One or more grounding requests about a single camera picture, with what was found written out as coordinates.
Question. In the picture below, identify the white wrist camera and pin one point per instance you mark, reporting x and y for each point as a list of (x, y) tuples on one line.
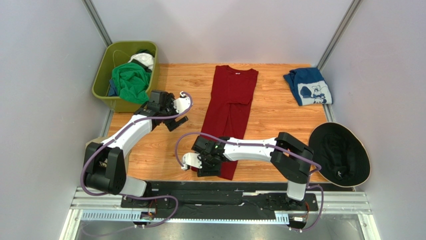
[(184, 103), (190, 160)]

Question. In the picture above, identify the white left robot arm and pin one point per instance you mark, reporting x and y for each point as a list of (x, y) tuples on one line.
[(105, 167)]

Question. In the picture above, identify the white garment in basket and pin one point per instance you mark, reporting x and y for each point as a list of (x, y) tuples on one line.
[(144, 59)]

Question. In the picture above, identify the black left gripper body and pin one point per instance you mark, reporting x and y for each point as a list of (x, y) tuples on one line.
[(169, 110)]

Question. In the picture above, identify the aluminium frame rail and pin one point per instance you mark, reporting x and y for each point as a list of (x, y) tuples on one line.
[(342, 215)]

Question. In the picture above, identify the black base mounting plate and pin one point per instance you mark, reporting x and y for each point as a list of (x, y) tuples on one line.
[(220, 200)]

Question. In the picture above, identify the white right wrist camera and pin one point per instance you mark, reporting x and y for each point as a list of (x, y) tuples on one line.
[(190, 160)]

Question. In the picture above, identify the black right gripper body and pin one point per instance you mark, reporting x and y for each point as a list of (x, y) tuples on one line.
[(206, 168)]

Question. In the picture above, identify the green t-shirt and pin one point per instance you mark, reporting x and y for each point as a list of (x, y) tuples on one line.
[(131, 81)]

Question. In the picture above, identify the dark red t-shirt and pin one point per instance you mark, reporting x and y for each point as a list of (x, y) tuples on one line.
[(230, 103)]

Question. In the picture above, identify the folded blue printed t-shirt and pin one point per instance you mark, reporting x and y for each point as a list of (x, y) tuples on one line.
[(308, 86)]

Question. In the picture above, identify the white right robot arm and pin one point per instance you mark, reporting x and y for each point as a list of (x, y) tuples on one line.
[(291, 157)]

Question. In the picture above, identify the beige bucket hat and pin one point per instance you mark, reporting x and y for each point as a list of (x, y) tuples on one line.
[(101, 139)]

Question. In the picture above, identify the green plastic laundry basket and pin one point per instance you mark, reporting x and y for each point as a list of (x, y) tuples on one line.
[(117, 54)]

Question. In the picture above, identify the left aluminium corner post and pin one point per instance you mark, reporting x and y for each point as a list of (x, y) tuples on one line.
[(97, 20)]

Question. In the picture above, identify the right aluminium corner post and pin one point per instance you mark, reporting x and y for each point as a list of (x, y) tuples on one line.
[(341, 28)]

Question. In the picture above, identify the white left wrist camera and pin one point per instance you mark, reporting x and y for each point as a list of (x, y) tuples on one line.
[(184, 103)]

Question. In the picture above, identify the black wide-brim hat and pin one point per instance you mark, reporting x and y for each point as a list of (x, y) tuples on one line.
[(343, 158)]

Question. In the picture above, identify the aluminium corner post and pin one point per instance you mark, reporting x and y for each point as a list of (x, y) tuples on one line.
[(97, 20), (341, 28)]

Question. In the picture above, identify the dark blue garment in basket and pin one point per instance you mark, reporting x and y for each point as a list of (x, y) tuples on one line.
[(112, 91)]

